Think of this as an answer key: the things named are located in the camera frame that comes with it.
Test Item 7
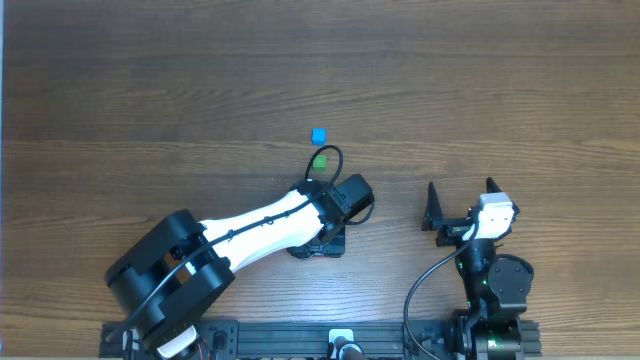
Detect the black cable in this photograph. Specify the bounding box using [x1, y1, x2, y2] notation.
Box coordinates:
[402, 223, 480, 360]
[107, 144, 376, 351]

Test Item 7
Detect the mounting rail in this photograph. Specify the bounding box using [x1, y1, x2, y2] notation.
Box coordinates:
[98, 319, 544, 360]

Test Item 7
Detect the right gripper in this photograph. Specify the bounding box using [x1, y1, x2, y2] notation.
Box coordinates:
[420, 176, 503, 248]

